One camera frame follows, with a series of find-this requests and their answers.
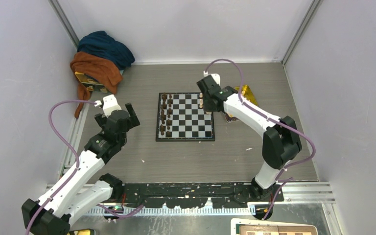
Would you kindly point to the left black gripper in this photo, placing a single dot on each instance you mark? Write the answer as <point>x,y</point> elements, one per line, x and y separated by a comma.
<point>133,121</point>

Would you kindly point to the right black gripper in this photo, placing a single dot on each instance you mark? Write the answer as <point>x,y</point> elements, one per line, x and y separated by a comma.
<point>206,107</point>

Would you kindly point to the wooden board corner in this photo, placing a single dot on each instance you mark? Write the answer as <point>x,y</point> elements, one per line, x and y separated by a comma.
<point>257,227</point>

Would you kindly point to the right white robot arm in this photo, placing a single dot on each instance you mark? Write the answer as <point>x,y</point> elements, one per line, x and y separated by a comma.
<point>280,143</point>

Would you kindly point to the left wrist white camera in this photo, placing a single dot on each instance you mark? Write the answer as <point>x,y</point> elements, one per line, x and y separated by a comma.
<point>110,104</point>

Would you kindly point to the dark wooden chess pieces row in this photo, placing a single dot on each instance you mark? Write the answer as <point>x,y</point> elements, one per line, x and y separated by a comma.
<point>166,104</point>

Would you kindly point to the gold tin box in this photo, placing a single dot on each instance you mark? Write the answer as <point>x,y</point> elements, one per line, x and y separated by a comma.
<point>247,93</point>

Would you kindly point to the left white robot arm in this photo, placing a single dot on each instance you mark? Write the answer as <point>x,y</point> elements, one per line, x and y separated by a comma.
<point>61,206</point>

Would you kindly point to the yellow patterned box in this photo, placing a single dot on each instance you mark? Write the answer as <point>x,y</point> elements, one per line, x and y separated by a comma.
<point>91,84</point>

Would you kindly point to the orange cloth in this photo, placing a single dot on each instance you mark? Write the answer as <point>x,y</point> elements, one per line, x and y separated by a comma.
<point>102,70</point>

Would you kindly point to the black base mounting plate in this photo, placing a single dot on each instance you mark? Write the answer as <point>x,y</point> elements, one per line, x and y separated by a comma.
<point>225,195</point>

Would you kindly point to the dark blue cloth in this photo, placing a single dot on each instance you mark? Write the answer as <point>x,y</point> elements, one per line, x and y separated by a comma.
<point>102,45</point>

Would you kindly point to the wrist white camera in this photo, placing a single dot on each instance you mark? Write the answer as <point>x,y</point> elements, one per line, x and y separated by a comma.
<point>110,104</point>
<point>215,76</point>

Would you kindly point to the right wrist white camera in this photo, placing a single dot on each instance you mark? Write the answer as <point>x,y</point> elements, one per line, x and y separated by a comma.
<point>215,76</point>

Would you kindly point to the gold tin lid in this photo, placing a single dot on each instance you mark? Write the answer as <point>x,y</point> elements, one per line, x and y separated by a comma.
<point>82,232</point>

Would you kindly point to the black and white chessboard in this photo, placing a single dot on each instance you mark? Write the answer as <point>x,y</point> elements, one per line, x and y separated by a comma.
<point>189,122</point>

